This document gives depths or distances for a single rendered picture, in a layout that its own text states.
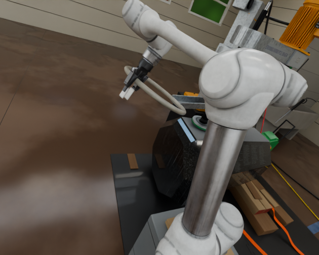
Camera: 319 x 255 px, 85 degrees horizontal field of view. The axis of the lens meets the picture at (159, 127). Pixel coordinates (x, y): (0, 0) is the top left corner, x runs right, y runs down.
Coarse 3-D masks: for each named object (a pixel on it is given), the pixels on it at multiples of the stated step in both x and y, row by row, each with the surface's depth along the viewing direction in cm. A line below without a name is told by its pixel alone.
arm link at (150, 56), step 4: (148, 48) 86; (144, 52) 87; (148, 52) 86; (152, 52) 85; (144, 56) 87; (148, 56) 86; (152, 56) 86; (156, 56) 86; (148, 60) 86; (152, 60) 87; (156, 60) 88; (152, 64) 90; (156, 64) 90
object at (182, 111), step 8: (128, 72) 96; (136, 80) 92; (152, 80) 133; (144, 88) 91; (160, 88) 135; (152, 96) 91; (168, 96) 134; (168, 104) 94; (176, 104) 129; (176, 112) 100; (184, 112) 107
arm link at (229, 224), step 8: (224, 208) 70; (232, 208) 72; (216, 216) 68; (224, 216) 67; (232, 216) 68; (240, 216) 70; (216, 224) 67; (224, 224) 66; (232, 224) 66; (240, 224) 67; (216, 232) 65; (224, 232) 65; (232, 232) 65; (240, 232) 66; (224, 240) 65; (232, 240) 66; (224, 248) 65
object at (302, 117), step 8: (264, 112) 412; (272, 112) 396; (280, 112) 382; (296, 112) 370; (304, 112) 385; (312, 112) 431; (264, 120) 424; (272, 120) 395; (280, 120) 381; (288, 120) 380; (296, 120) 393; (304, 120) 408; (312, 120) 424; (256, 128) 442; (264, 128) 424; (272, 128) 407; (280, 128) 480; (288, 128) 403; (296, 128) 418; (304, 128) 435; (288, 136) 462
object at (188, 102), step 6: (174, 96) 133; (180, 96) 137; (186, 96) 140; (192, 96) 145; (180, 102) 137; (186, 102) 129; (192, 102) 146; (198, 102) 151; (204, 102) 158; (186, 108) 132; (192, 108) 136; (198, 108) 140; (204, 108) 144
